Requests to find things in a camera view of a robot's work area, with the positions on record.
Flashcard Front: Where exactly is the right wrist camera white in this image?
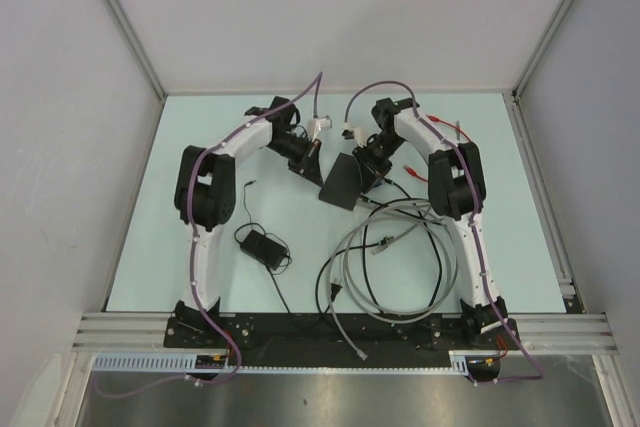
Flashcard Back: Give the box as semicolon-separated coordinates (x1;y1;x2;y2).
341;122;368;146

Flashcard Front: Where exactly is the grey ethernet cable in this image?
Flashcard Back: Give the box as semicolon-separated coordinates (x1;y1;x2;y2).
327;119;464;361

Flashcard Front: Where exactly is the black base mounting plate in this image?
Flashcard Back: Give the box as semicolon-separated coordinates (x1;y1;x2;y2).
163;312;518;379

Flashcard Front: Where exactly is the black power cable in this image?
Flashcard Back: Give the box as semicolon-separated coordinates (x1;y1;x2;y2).
233;177;461;328

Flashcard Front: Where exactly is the slotted cable duct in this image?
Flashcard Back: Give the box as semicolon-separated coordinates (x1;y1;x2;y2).
93;352;468;376

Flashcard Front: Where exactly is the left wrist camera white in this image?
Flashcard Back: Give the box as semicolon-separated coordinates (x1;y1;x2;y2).
307;116;332;140

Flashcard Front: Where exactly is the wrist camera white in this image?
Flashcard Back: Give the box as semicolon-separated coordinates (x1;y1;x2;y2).
341;122;368;146
307;116;332;140

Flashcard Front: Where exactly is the black network switch box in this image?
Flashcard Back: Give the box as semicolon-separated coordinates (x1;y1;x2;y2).
319;153;361;211

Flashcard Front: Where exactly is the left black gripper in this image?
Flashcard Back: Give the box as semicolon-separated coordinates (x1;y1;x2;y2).
266;133;323;187

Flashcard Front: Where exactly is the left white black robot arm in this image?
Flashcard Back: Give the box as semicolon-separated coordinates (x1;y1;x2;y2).
174;96;323;347

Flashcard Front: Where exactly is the red ethernet cable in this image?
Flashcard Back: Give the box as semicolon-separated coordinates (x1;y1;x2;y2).
401;113;474;183

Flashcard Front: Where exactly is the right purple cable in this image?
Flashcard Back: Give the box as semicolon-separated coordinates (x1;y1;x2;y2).
343;80;544;384

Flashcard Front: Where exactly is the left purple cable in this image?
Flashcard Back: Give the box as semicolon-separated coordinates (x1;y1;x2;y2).
92;71;323;397

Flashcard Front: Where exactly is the black power adapter brick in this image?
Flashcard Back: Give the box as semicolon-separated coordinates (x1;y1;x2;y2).
240;230;288;270

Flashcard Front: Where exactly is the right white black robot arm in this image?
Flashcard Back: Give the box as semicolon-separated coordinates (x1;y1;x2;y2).
353;98;508;348

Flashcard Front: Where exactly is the aluminium frame rail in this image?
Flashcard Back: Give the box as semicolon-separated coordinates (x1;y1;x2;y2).
74;312;618;355

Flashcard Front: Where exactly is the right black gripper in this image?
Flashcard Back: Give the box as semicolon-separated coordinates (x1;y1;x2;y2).
352;133;405;194

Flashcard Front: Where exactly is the purple cable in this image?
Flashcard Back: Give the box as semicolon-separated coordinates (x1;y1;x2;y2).
92;71;323;397
343;80;544;384

